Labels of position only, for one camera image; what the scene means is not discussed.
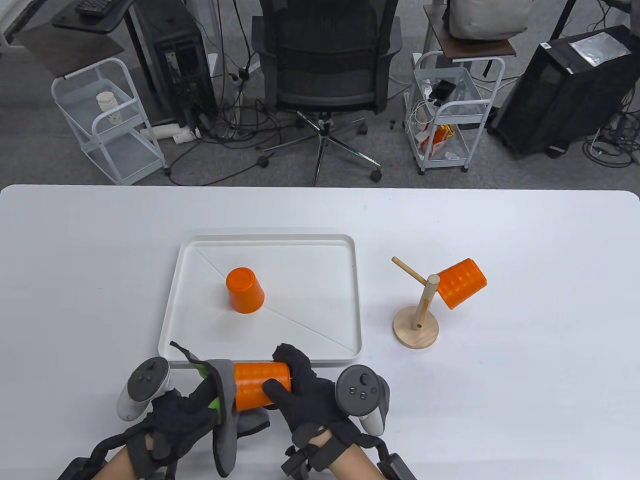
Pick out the person's right hand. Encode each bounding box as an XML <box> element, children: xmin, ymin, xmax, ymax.
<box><xmin>263</xmin><ymin>343</ymin><xmax>361</xmax><ymax>451</ymax></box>

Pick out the person's left hand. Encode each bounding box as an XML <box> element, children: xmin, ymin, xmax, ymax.
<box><xmin>125</xmin><ymin>380</ymin><xmax>221</xmax><ymax>468</ymax></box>

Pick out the orange plastic cup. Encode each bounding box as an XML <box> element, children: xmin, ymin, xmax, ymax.
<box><xmin>437</xmin><ymin>258</ymin><xmax>488</xmax><ymax>310</ymax></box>
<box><xmin>225</xmin><ymin>267</ymin><xmax>265</xmax><ymax>314</ymax></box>
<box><xmin>234</xmin><ymin>361</ymin><xmax>292</xmax><ymax>412</ymax></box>

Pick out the green hand towel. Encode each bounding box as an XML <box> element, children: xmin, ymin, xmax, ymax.
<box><xmin>170</xmin><ymin>341</ymin><xmax>271</xmax><ymax>477</ymax></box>

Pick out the wooden cup rack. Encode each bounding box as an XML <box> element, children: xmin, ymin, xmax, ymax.
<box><xmin>391</xmin><ymin>256</ymin><xmax>441</xmax><ymax>351</ymax></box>

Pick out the black forearm sensor box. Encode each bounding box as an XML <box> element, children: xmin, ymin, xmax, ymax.
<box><xmin>377</xmin><ymin>442</ymin><xmax>416</xmax><ymax>480</ymax></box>

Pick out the person's left forearm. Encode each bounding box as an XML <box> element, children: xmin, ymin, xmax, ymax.
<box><xmin>102</xmin><ymin>442</ymin><xmax>141</xmax><ymax>480</ymax></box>

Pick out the grey and white left controller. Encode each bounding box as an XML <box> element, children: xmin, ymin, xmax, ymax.
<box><xmin>117</xmin><ymin>358</ymin><xmax>175</xmax><ymax>422</ymax></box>

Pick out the grey and white controller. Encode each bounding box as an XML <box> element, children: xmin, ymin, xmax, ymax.
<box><xmin>335</xmin><ymin>365</ymin><xmax>391</xmax><ymax>436</ymax></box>
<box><xmin>117</xmin><ymin>358</ymin><xmax>175</xmax><ymax>422</ymax></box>

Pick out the grey and white right controller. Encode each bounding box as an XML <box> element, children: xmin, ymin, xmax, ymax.
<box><xmin>335</xmin><ymin>365</ymin><xmax>391</xmax><ymax>436</ymax></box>

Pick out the white plastic tray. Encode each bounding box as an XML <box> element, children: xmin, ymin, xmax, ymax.
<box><xmin>158</xmin><ymin>234</ymin><xmax>363</xmax><ymax>369</ymax></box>

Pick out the white rolling cart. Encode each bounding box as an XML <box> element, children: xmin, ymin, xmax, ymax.
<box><xmin>404</xmin><ymin>51</ymin><xmax>506</xmax><ymax>175</ymax></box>
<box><xmin>51</xmin><ymin>57</ymin><xmax>172</xmax><ymax>186</ymax></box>

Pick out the white tube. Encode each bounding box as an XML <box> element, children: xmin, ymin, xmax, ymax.
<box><xmin>139</xmin><ymin>124</ymin><xmax>201</xmax><ymax>146</ymax></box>

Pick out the orange snack packet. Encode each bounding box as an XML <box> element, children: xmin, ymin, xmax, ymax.
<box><xmin>420</xmin><ymin>125</ymin><xmax>455</xmax><ymax>157</ymax></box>

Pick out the black office chair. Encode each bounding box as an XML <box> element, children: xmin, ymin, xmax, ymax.
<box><xmin>251</xmin><ymin>0</ymin><xmax>403</xmax><ymax>187</ymax></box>

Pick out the black computer tower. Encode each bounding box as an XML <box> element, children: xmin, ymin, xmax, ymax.
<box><xmin>487</xmin><ymin>25</ymin><xmax>640</xmax><ymax>159</ymax></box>
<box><xmin>124</xmin><ymin>0</ymin><xmax>219</xmax><ymax>128</ymax></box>

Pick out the dark wooden side table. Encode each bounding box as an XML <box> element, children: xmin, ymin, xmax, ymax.
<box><xmin>14</xmin><ymin>22</ymin><xmax>126</xmax><ymax>80</ymax></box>
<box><xmin>424</xmin><ymin>4</ymin><xmax>517</xmax><ymax>63</ymax></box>

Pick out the black keyboard shelf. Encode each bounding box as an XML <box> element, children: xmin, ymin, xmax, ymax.
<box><xmin>52</xmin><ymin>0</ymin><xmax>136</xmax><ymax>35</ymax></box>

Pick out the black keyboard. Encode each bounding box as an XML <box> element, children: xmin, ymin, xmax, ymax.
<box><xmin>75</xmin><ymin>0</ymin><xmax>117</xmax><ymax>18</ymax></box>

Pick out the beige fabric bag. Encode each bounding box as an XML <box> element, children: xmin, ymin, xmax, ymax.
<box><xmin>442</xmin><ymin>0</ymin><xmax>531</xmax><ymax>41</ymax></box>

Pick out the silver foil bag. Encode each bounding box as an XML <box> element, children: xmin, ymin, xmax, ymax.
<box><xmin>569</xmin><ymin>31</ymin><xmax>632</xmax><ymax>67</ymax></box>

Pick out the black desk leg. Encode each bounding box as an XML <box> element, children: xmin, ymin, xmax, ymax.
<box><xmin>550</xmin><ymin>0</ymin><xmax>583</xmax><ymax>42</ymax></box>

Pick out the black braided cable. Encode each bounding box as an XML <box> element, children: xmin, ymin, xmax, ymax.
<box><xmin>57</xmin><ymin>430</ymin><xmax>151</xmax><ymax>480</ymax></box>

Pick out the tangle of black cables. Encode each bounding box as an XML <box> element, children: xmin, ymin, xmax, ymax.
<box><xmin>582</xmin><ymin>90</ymin><xmax>640</xmax><ymax>168</ymax></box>
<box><xmin>167</xmin><ymin>75</ymin><xmax>301</xmax><ymax>186</ymax></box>

